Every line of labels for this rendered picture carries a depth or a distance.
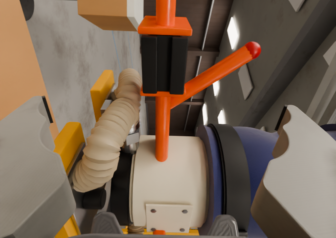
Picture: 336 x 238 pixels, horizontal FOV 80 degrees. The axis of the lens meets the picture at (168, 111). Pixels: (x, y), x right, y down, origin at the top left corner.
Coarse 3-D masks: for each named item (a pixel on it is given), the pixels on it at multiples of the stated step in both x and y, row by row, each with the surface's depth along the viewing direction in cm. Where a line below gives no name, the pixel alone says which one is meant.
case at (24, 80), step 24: (0, 0) 37; (0, 24) 37; (24, 24) 43; (0, 48) 37; (24, 48) 44; (0, 72) 37; (24, 72) 44; (0, 96) 38; (24, 96) 44; (0, 120) 38
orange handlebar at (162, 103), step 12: (156, 0) 22; (168, 0) 21; (156, 12) 22; (168, 12) 22; (156, 24) 23; (168, 24) 22; (156, 96) 28; (156, 108) 29; (168, 108) 29; (156, 120) 30; (168, 120) 30; (156, 132) 31; (168, 132) 31; (156, 144) 32; (156, 156) 34
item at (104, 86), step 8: (104, 72) 42; (112, 72) 43; (104, 80) 39; (112, 80) 43; (96, 88) 36; (104, 88) 38; (112, 88) 42; (96, 96) 36; (104, 96) 38; (96, 104) 37; (96, 112) 38; (96, 120) 39
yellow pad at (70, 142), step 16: (64, 128) 26; (80, 128) 27; (64, 144) 24; (80, 144) 27; (64, 160) 23; (80, 192) 27; (96, 192) 28; (80, 208) 27; (96, 208) 28; (64, 224) 24; (80, 224) 27
